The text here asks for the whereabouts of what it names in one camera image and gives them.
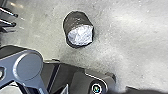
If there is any grey robot torso link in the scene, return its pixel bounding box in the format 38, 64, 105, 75
0, 45, 45, 94

